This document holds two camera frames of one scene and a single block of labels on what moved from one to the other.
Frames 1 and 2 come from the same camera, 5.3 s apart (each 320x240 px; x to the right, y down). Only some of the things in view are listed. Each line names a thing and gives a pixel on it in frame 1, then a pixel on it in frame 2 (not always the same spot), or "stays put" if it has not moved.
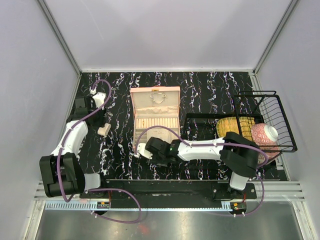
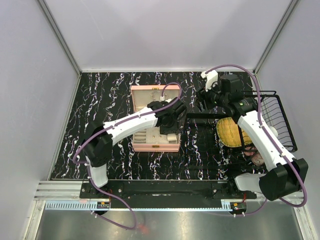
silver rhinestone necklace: x=158 y=98 stays put
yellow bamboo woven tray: x=229 y=124 stays put
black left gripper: x=101 y=122 to x=173 y=130
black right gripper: x=161 y=163 to x=201 y=95
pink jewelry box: x=155 y=106 stays put
